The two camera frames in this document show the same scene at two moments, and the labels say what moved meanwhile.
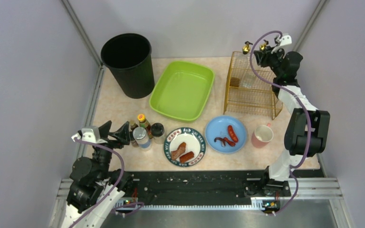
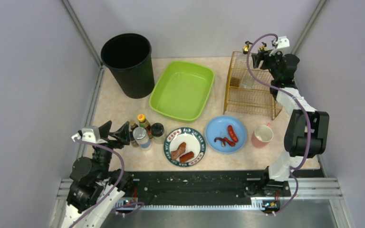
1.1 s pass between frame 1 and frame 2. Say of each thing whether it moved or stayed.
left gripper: stayed
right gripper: stayed
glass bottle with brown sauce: moved
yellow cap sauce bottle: stayed
